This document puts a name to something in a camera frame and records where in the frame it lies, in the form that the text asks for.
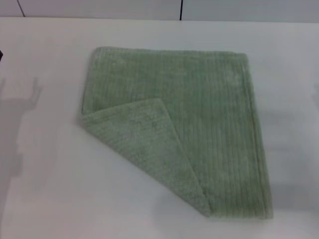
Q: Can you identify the light green ribbed towel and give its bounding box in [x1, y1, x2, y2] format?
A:
[79, 46, 275, 220]

